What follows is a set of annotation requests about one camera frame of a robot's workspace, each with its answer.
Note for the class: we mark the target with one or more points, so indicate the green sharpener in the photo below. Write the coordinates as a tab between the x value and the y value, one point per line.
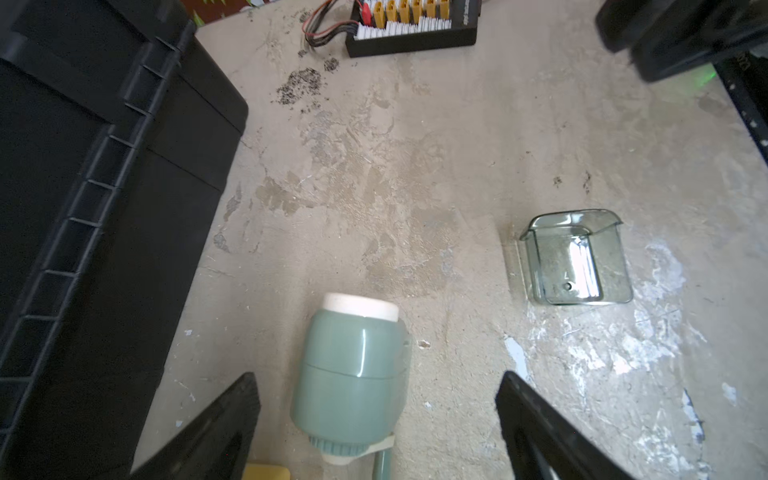
353	380

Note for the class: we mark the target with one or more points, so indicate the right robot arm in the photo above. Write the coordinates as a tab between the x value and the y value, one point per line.
667	38

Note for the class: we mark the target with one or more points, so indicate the clear grey tray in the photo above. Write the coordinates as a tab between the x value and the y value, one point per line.
577	258

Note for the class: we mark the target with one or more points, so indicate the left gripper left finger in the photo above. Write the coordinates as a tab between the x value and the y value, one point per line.
216	443

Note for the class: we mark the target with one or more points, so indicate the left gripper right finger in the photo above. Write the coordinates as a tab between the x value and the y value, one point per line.
541	443

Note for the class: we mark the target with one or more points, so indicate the black battery holder right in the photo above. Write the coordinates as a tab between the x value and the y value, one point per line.
378	28

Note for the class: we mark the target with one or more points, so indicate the black plastic toolbox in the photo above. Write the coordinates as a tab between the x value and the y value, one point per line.
118	132

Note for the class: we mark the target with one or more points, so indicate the yellow pencil sharpener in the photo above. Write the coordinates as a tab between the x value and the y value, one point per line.
254	471

